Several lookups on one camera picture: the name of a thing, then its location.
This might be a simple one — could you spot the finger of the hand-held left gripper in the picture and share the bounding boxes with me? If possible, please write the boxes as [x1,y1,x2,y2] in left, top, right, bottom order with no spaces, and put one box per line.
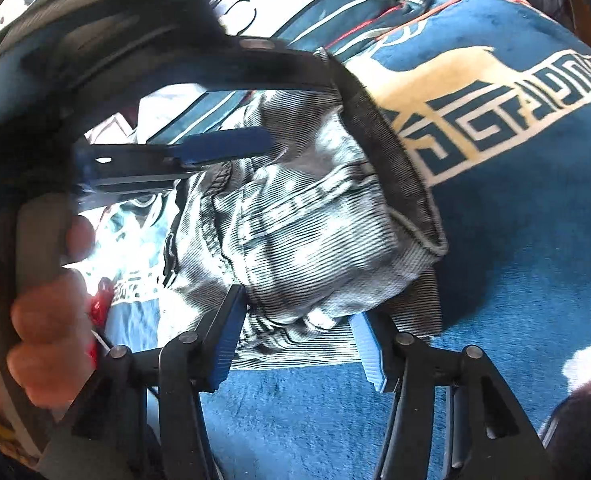
[73,126,276,196]
[226,35,349,96]

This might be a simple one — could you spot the grey denim pants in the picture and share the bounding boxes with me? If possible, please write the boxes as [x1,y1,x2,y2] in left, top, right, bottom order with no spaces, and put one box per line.
[163,50,449,371]

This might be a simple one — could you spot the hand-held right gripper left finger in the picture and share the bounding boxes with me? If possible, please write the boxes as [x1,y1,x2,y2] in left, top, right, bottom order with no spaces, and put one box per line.
[50,285,249,480]

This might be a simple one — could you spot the red cloth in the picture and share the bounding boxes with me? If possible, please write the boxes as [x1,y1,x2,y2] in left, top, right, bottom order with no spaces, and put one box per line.
[88,277,114,356]

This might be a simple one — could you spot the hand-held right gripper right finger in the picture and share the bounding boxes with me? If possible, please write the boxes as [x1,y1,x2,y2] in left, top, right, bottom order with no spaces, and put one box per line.
[348,310,551,480]

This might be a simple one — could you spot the person's left hand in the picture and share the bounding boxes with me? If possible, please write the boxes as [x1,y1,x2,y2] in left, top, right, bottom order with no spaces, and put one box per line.
[0,215,101,408]

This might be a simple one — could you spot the blue printed blanket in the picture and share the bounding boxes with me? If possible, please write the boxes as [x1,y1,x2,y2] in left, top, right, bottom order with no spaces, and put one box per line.
[90,0,591,480]

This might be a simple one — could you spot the grey pillow with striped border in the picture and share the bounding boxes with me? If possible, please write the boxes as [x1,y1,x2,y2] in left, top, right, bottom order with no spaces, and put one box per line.
[83,0,429,148]

